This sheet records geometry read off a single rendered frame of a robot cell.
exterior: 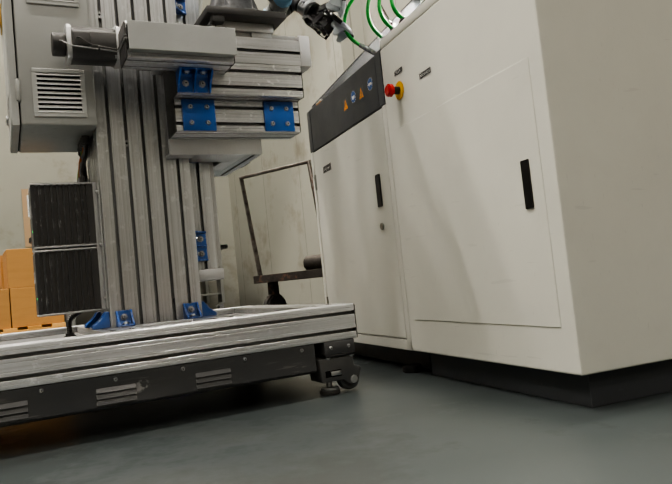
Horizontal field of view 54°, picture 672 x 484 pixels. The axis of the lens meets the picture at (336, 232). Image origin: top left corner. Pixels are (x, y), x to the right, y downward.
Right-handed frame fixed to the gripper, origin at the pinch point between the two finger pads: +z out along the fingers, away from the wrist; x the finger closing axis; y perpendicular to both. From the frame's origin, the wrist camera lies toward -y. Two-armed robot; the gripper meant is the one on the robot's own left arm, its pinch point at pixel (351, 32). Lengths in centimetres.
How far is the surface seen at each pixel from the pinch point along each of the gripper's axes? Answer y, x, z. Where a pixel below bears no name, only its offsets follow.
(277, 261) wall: 134, -581, -226
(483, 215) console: 35, 63, 99
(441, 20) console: 4, 67, 60
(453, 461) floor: 75, 101, 131
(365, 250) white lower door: 57, 7, 63
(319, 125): 33.5, -6.7, 12.2
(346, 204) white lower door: 50, 1, 45
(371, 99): 22, 30, 41
